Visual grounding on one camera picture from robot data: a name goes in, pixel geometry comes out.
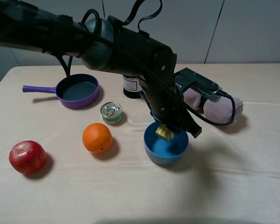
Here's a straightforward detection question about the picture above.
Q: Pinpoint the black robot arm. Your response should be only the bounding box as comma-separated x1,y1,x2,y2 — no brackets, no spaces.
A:
0,0,202,137

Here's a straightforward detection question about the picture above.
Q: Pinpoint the purple frying pan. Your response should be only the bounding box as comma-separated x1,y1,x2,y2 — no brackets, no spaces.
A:
22,74,99,109

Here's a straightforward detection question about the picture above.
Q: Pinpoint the red apple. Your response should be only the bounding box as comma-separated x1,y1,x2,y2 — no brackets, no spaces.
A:
9,140,47,175

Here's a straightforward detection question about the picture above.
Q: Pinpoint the black camera cable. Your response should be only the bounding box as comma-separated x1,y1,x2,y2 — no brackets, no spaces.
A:
79,0,236,126

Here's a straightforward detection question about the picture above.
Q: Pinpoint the blue plastic bowl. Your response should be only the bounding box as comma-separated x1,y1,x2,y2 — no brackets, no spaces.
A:
143,122,189,165

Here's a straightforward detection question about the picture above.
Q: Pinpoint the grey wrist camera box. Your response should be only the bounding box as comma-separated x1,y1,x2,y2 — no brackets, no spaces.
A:
175,68,222,102

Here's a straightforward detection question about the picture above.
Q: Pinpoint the orange fruit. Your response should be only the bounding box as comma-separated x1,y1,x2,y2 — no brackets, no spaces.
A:
82,123,112,154

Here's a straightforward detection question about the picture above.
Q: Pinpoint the small tin can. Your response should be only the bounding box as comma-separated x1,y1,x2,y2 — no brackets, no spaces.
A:
100,102,122,125

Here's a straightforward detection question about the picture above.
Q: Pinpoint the black mesh pen holder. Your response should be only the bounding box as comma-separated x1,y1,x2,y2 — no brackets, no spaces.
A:
123,75,142,99

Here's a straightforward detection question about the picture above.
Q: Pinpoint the rolled pink towel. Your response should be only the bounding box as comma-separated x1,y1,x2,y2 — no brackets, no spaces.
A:
183,89,232,123

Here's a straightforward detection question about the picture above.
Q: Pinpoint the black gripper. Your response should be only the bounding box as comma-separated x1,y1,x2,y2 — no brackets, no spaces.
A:
139,77,203,139

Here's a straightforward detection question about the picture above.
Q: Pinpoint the yellow toy cake slice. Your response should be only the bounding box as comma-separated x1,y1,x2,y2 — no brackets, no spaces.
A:
155,124,174,141

